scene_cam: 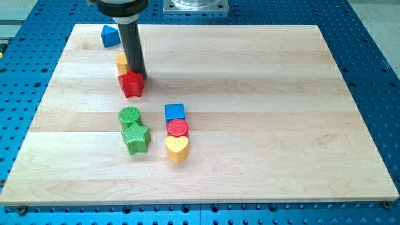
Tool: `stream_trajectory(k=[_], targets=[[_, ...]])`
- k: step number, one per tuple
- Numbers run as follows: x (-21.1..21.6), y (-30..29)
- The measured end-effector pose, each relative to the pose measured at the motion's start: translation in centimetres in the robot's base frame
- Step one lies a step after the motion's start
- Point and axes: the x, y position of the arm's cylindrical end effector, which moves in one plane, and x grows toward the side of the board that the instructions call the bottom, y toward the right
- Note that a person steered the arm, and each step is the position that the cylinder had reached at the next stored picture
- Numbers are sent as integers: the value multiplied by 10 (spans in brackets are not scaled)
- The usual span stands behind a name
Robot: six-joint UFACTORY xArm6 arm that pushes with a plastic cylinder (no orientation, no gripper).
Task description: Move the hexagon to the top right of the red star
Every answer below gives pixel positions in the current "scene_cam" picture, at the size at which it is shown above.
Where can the yellow hexagon block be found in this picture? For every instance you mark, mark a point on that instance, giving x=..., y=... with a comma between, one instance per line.
x=121, y=63

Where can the green star block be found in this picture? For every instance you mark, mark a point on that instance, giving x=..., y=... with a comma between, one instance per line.
x=136, y=138

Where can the red star block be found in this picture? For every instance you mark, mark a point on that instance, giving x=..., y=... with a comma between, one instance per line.
x=131, y=84

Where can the red cylinder block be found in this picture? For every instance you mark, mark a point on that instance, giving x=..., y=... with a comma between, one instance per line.
x=178, y=128

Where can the blue cube block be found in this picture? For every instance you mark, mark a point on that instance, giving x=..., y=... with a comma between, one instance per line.
x=174, y=111

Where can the yellow heart block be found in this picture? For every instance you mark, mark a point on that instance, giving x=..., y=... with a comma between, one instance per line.
x=177, y=148

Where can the wooden board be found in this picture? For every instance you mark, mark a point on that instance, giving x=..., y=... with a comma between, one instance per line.
x=270, y=117

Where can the green cylinder block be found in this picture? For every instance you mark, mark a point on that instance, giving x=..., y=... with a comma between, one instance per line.
x=129, y=115

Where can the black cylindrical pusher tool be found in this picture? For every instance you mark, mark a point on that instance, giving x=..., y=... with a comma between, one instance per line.
x=130, y=38

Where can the blue perforated table plate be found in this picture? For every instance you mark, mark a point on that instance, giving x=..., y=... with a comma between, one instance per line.
x=364, y=39

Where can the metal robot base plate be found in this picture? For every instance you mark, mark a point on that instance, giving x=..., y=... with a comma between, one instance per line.
x=196, y=6

